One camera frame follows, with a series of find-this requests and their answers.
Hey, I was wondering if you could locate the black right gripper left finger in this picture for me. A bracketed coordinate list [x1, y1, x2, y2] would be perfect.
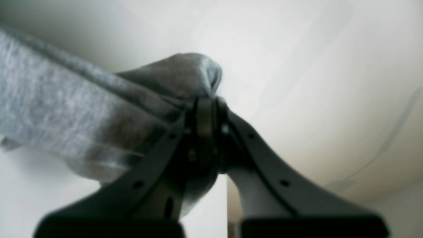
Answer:
[34, 98, 214, 238]

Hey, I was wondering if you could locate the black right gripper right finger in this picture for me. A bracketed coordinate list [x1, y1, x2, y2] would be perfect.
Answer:
[215, 98, 390, 238]

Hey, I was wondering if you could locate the grey t-shirt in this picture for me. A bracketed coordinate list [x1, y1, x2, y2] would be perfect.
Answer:
[0, 29, 222, 218]

